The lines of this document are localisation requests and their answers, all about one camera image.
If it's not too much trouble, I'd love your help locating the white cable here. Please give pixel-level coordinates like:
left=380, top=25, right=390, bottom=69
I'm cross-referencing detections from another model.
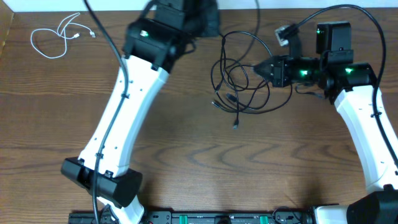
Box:
left=30, top=11, right=96, bottom=60

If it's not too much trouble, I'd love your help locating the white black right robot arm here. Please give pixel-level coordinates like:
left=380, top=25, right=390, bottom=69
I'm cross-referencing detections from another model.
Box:
left=254, top=21, right=397, bottom=223

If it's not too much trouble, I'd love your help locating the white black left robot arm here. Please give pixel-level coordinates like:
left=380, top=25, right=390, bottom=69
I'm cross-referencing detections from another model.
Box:
left=61, top=0, right=220, bottom=223

